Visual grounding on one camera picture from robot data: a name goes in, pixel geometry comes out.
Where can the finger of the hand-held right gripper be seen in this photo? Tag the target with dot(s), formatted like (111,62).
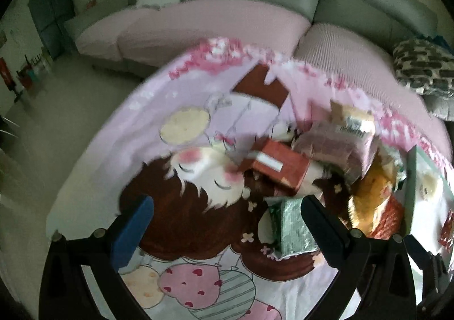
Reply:
(422,256)

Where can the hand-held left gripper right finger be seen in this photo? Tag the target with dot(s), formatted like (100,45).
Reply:
(321,231)

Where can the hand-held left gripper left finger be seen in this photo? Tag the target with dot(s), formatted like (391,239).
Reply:
(132,231)

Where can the green white biscuit packet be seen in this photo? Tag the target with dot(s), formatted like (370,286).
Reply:
(291,231)

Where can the white box with green rim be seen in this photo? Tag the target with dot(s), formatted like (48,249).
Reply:
(429,206)

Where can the red brown snack box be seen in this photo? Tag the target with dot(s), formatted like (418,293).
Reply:
(280,167)

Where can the small red snack packet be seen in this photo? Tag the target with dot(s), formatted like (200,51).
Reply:
(447,231)

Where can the red checked snack packet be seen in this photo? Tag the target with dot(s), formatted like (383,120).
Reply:
(388,222)

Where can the yellow orange snack packet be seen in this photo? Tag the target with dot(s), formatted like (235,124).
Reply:
(374,192)

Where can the pink snack packet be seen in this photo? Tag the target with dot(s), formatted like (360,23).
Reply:
(330,149)

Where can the printed blanket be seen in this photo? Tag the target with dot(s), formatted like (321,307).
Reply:
(142,135)

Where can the beige brick print packet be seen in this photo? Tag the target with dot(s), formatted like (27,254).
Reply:
(349,116)

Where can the grey cushion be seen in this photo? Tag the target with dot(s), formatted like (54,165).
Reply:
(441,105)

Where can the black white patterned cushion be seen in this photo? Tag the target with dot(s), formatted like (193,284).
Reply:
(425,64)

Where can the pink sofa cover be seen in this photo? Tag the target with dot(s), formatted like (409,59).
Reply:
(212,29)

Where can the dark grey cabinet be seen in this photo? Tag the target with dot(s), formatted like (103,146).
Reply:
(49,15)

